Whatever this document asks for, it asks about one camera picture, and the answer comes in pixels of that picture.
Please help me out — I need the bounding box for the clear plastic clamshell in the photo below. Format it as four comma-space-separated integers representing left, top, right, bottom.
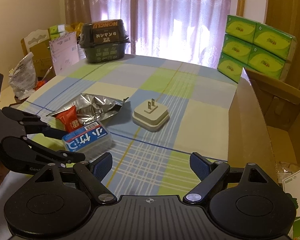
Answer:
277, 161, 300, 180

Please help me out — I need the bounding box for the white power adapter plug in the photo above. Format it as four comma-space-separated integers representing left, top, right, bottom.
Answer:
132, 99, 170, 132

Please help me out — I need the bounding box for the blue floss pick box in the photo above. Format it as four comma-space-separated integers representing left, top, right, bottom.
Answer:
62, 121, 113, 156

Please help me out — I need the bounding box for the red snack packet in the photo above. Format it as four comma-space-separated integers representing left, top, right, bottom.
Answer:
56, 106, 82, 133

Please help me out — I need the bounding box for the brown carton on side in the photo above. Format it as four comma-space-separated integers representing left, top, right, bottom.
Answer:
20, 29, 56, 82

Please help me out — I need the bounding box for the sheer purple curtain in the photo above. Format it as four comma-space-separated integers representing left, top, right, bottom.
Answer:
64, 0, 231, 68

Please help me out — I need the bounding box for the green tissue pack stack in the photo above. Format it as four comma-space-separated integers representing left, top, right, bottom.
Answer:
217, 15, 297, 82

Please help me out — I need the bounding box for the silver foil bag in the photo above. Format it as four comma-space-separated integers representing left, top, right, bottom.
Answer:
47, 93, 129, 125

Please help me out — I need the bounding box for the checkered tablecloth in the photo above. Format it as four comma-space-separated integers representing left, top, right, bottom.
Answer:
20, 55, 237, 196

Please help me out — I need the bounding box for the dark green food container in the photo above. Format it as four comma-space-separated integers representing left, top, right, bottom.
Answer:
79, 19, 130, 63

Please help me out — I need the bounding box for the brown cardboard box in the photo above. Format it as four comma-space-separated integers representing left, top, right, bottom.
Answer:
228, 69, 300, 184

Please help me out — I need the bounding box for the white plastic bag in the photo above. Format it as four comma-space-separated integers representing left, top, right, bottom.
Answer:
8, 52, 37, 100

